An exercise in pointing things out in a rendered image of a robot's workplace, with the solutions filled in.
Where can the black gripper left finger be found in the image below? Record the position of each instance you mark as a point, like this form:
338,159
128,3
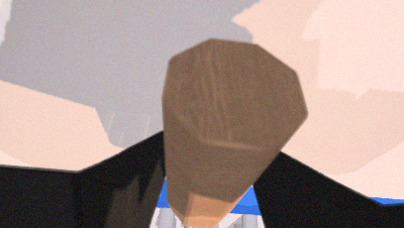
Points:
119,192

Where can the blue tape strip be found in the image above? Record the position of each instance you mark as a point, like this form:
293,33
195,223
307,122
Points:
248,204

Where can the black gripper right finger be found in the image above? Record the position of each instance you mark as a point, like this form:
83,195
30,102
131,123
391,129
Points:
290,194

